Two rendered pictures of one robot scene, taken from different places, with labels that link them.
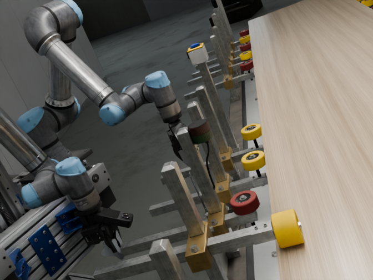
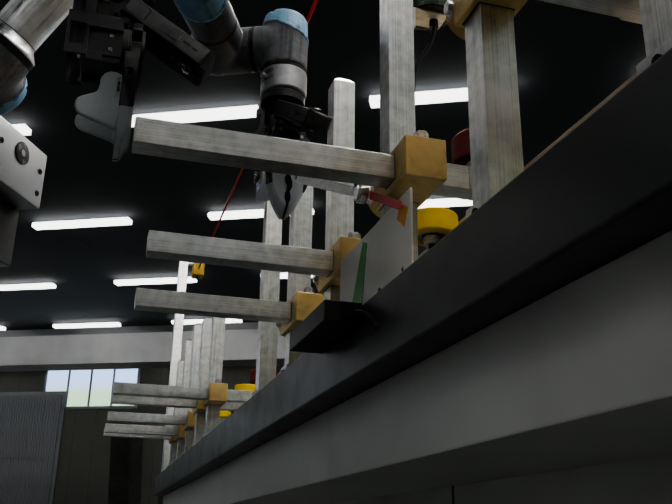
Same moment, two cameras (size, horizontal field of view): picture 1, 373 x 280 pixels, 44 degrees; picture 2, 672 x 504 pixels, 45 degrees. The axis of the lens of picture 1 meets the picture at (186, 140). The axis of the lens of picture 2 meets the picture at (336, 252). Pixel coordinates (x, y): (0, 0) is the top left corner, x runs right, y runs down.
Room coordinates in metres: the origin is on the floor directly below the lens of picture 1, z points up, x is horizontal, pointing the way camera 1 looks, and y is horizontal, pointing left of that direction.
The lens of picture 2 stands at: (0.49, 0.53, 0.44)
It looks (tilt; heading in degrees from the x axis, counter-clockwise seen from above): 20 degrees up; 329
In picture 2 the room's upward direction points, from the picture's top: 1 degrees clockwise
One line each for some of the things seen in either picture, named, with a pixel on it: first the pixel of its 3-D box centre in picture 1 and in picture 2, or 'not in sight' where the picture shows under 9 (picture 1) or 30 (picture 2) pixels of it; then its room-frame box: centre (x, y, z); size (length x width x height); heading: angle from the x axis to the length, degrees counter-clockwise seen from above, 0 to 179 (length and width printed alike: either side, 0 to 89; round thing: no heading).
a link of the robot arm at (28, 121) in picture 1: (36, 127); not in sight; (1.78, 0.52, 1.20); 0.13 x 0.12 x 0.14; 141
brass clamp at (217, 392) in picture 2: (228, 81); (215, 395); (2.66, -0.37, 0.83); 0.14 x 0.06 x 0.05; 166
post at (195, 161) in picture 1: (211, 198); (397, 140); (1.23, 0.00, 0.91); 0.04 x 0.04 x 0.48; 76
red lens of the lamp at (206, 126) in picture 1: (198, 127); not in sight; (1.22, -0.05, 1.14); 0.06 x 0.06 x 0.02
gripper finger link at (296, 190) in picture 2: not in sight; (285, 197); (1.54, 0.00, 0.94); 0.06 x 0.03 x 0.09; 7
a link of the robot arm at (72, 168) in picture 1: (73, 178); not in sight; (1.28, 0.35, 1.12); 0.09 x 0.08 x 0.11; 91
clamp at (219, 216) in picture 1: (219, 220); (407, 180); (1.21, 0.00, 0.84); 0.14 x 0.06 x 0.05; 166
